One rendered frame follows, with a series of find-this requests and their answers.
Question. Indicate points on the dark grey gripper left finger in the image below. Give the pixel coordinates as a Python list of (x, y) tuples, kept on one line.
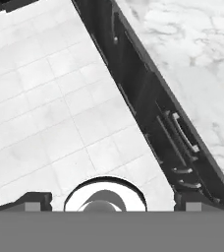
[(35, 199)]

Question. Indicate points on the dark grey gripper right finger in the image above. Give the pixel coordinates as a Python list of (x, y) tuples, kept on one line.
[(192, 200)]

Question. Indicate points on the white and black round thing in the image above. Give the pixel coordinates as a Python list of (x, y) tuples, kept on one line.
[(84, 193)]

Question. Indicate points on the dark cupboard run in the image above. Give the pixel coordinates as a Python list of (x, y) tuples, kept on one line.
[(140, 82)]

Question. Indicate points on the dark cabinet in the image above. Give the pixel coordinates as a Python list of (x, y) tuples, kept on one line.
[(9, 5)]

